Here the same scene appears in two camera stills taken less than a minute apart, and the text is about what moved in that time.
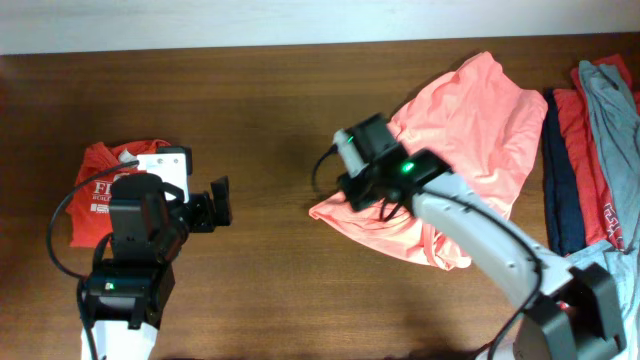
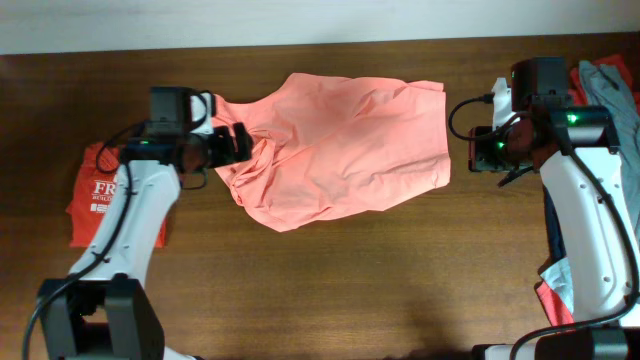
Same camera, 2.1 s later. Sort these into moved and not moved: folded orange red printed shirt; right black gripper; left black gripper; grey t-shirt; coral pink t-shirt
Moved: right black gripper; coral pink t-shirt; left black gripper
Not moved: grey t-shirt; folded orange red printed shirt
